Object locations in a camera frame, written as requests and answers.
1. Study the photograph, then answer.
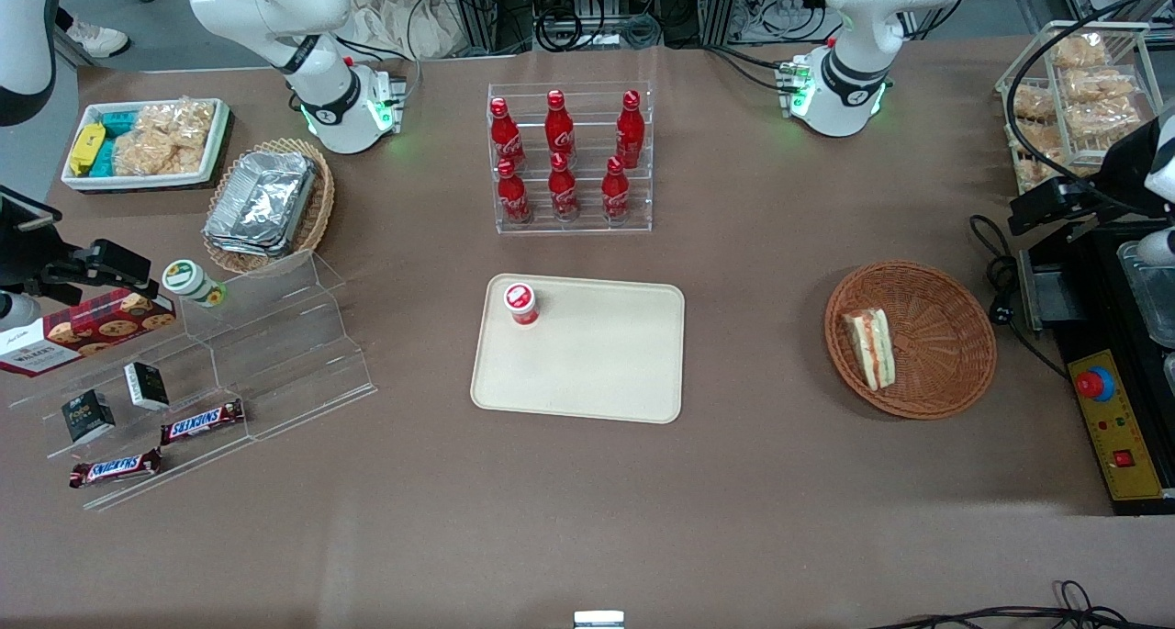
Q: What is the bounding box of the round brown wicker basket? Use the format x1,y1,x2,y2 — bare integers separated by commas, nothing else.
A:
823,260,999,421

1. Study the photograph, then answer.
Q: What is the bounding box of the metal pan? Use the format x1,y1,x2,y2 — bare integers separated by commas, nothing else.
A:
1115,239,1175,351

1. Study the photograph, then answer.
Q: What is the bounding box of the coiled black cable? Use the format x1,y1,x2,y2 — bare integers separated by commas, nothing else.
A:
534,5,602,53

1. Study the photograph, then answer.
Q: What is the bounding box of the small black box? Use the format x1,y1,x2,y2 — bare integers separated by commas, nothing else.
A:
123,362,172,412
61,389,118,444

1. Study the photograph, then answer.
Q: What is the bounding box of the green lid yogurt cup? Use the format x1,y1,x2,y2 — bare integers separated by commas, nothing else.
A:
162,259,227,309

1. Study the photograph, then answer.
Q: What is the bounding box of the black control box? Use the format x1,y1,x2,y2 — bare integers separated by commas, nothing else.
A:
1017,214,1175,517

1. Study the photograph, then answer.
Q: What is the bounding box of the beige plastic tray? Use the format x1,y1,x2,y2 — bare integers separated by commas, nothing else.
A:
470,274,688,425

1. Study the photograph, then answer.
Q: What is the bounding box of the white plastic bin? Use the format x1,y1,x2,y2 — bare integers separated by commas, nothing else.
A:
62,97,231,193

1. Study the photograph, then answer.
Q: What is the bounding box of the red tartan cookie box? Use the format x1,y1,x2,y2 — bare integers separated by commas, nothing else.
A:
0,286,177,378

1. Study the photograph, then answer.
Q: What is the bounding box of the aluminium frame post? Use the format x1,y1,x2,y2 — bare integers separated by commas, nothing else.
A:
448,0,504,53
699,0,746,46

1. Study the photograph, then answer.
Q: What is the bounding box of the coiled grey cable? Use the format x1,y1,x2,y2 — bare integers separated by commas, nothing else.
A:
613,12,664,50

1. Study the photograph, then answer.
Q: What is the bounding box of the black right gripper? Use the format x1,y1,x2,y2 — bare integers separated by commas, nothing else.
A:
0,186,153,308

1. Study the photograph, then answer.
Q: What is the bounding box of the red lid yogurt cup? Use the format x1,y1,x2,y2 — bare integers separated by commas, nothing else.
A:
502,282,542,328

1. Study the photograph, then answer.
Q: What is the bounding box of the stack of foil trays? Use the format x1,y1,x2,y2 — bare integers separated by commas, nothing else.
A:
203,150,319,259

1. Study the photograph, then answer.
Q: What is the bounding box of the wire rack with bread bags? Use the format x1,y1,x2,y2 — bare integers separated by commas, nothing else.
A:
995,19,1165,196

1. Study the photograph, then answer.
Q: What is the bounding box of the oval wicker basket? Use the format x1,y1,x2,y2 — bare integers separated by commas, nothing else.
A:
202,137,336,277

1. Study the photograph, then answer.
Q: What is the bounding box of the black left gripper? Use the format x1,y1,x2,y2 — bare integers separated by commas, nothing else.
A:
1008,119,1165,238

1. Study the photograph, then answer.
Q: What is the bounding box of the black overhead arm cable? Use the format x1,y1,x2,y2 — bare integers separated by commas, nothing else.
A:
1004,0,1175,213

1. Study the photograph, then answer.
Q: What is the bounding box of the black power cable with plug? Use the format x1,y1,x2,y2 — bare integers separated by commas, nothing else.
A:
968,213,1071,381

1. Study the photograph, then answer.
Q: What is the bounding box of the clear acrylic bottle rack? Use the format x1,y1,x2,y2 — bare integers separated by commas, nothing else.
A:
487,82,655,236

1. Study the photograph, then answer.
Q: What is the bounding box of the bagged bread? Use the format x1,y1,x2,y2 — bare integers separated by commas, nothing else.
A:
1013,122,1070,192
1050,34,1109,70
1065,102,1150,145
1059,68,1139,107
1013,84,1057,121

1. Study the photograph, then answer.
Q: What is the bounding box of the yellow snack packet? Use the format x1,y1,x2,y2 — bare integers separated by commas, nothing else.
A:
69,122,107,176

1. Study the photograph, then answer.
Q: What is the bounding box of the bag of rice crackers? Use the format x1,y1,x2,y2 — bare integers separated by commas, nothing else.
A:
111,97,218,178

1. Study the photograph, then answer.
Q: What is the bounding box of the red cola bottle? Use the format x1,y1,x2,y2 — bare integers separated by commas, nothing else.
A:
489,96,527,173
544,89,576,169
496,158,533,225
601,156,632,222
615,90,645,170
548,152,580,222

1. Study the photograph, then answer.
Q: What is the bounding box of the triangle sandwich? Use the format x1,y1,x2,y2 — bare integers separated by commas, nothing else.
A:
843,308,896,392

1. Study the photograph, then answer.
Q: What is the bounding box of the clear acrylic stepped stand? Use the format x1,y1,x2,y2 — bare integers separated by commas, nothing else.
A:
9,248,378,512

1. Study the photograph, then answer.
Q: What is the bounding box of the brown Snickers bar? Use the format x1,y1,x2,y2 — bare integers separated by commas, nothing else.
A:
160,399,247,447
69,447,164,490

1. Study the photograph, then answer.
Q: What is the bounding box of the black cable on table edge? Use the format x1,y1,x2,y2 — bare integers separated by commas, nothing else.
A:
867,578,1175,629

